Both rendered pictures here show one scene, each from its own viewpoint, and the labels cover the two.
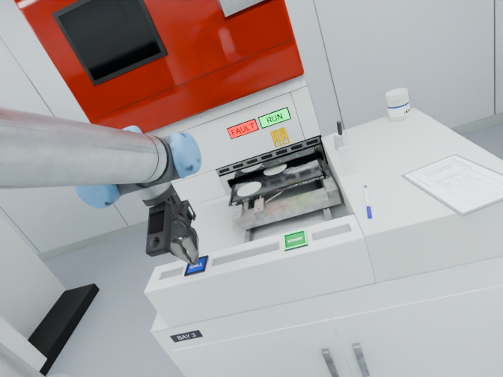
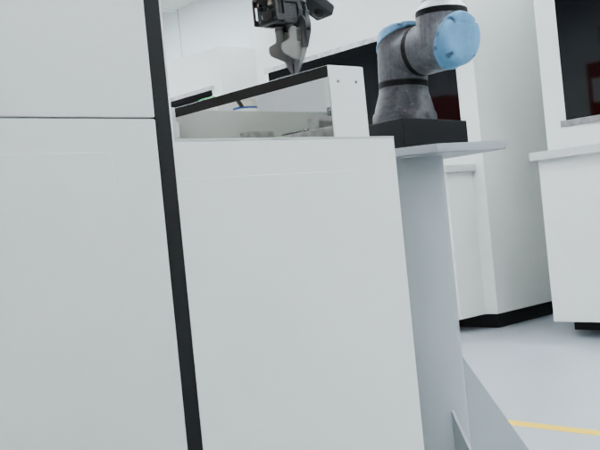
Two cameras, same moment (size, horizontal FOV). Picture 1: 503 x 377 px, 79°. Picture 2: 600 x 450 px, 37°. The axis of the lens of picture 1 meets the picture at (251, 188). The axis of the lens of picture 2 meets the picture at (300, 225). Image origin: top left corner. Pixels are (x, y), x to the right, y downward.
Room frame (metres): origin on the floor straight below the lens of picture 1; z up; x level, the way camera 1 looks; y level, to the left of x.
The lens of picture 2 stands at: (2.12, 1.20, 0.68)
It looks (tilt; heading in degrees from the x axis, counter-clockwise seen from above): 0 degrees down; 215
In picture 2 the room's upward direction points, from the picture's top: 6 degrees counter-clockwise
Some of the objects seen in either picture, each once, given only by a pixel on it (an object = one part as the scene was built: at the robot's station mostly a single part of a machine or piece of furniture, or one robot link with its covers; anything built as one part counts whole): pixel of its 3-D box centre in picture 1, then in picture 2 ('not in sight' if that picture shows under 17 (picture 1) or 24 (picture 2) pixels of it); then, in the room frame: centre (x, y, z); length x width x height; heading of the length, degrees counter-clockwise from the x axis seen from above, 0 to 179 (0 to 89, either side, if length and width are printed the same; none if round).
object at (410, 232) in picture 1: (399, 175); not in sight; (0.77, -0.43, 0.89); 0.62 x 0.35 x 0.14; 167
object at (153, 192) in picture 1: (151, 185); not in sight; (0.66, 0.21, 1.20); 0.08 x 0.08 x 0.05
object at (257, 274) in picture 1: (255, 274); (256, 124); (0.62, 0.07, 0.89); 0.55 x 0.09 x 0.14; 77
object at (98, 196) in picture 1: (115, 176); not in sight; (0.56, 0.22, 1.28); 0.11 x 0.11 x 0.08; 70
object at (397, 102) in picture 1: (397, 105); not in sight; (1.00, -0.59, 1.01); 0.07 x 0.07 x 0.10
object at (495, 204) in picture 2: not in sight; (393, 162); (-2.92, -1.52, 1.00); 1.80 x 1.08 x 2.00; 77
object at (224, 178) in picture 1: (272, 170); not in sight; (1.16, -0.11, 0.89); 0.44 x 0.02 x 0.10; 77
